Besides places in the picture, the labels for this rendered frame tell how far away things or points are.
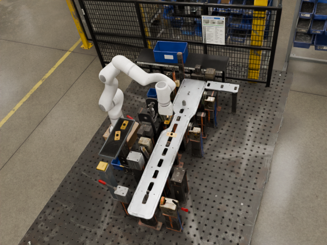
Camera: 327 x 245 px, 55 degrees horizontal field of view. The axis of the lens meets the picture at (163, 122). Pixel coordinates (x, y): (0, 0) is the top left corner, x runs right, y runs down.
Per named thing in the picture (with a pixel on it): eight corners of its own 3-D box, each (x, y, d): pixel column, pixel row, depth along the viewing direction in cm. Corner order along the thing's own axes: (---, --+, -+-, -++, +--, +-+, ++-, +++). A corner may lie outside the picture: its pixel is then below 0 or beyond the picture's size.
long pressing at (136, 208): (154, 221, 205) (154, 220, 204) (124, 213, 212) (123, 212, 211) (207, 81, 285) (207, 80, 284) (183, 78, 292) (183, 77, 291)
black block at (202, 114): (208, 140, 278) (206, 118, 256) (196, 138, 282) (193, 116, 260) (209, 133, 283) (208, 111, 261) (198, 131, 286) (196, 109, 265)
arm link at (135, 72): (141, 64, 221) (175, 89, 217) (126, 78, 213) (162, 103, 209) (143, 56, 213) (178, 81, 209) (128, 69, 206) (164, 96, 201)
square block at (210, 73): (213, 102, 307) (213, 74, 280) (206, 100, 310) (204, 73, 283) (215, 96, 312) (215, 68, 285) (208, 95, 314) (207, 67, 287)
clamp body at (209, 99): (215, 130, 285) (215, 103, 259) (203, 127, 288) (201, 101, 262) (217, 122, 290) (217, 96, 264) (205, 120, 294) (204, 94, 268)
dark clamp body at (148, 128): (158, 161, 271) (151, 133, 242) (144, 158, 275) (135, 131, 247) (162, 151, 277) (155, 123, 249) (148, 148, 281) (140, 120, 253)
